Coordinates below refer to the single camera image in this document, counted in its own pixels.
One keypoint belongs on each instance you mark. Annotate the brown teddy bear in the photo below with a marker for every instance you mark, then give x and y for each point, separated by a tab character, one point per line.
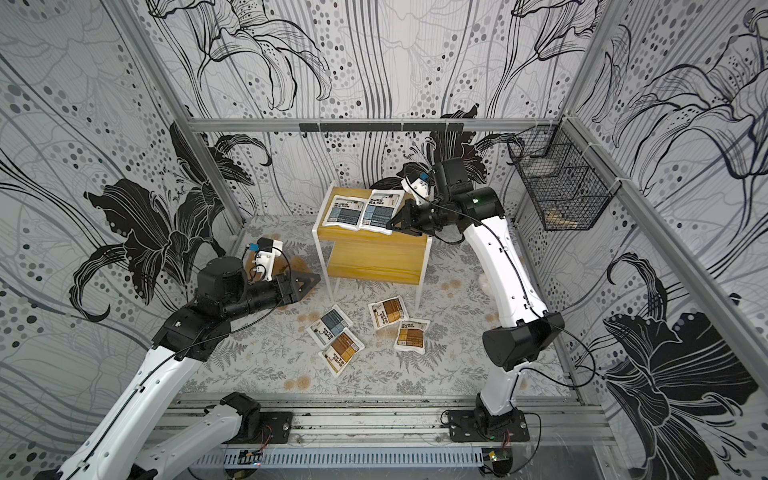
296	264

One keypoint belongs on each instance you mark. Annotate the orange white toy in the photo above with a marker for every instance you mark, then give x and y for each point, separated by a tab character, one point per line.
484	285

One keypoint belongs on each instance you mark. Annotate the blue coffee bag two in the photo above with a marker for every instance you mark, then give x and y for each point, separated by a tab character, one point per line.
380	208

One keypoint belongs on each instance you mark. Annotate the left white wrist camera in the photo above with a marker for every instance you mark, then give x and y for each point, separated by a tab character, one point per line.
261	258

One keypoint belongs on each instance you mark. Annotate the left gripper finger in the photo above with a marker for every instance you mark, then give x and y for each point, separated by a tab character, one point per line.
304	288
305	278

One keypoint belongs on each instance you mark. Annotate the black wire basket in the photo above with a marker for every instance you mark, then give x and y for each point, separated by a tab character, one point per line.
567	193

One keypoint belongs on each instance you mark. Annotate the brown coffee bag top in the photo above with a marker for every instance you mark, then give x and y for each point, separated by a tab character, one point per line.
388	312

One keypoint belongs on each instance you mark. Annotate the blue coffee bag one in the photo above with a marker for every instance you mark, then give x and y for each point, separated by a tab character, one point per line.
345	212

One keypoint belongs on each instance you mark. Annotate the grey cable duct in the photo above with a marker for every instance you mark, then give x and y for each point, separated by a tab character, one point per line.
326	458

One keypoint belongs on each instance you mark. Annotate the brown coffee bag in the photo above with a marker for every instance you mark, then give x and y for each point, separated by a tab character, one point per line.
411	336
388	312
340	352

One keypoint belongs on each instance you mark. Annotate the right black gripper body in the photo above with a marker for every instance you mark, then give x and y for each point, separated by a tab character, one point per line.
414	218

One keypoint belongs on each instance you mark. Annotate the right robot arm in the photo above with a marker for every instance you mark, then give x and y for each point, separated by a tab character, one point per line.
444	197

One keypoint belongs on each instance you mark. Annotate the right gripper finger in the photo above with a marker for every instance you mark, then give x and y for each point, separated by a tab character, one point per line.
405	216
398	227

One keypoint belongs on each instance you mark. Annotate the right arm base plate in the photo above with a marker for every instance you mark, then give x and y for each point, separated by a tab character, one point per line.
486	427

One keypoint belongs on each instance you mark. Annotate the brown coffee bag right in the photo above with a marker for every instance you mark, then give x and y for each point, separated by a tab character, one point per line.
411	336

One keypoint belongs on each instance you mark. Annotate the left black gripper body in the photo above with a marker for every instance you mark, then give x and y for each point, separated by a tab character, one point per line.
280	297

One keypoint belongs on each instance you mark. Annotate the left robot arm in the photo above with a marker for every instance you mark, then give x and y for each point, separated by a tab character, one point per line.
117	447

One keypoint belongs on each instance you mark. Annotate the black bar on frame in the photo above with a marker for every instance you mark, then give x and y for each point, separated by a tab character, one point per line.
327	127

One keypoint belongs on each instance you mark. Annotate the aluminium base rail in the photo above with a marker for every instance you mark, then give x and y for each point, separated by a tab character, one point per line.
409	421

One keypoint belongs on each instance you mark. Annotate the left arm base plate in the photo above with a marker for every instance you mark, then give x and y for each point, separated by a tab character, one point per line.
257	425

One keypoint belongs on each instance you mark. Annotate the brown coffee bag left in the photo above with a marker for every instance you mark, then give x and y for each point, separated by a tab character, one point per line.
340	352

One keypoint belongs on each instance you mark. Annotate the blue coffee bag three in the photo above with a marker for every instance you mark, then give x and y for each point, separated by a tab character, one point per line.
329	326

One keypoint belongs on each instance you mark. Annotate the wooden two-tier shelf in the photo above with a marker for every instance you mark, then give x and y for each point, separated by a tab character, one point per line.
362	255

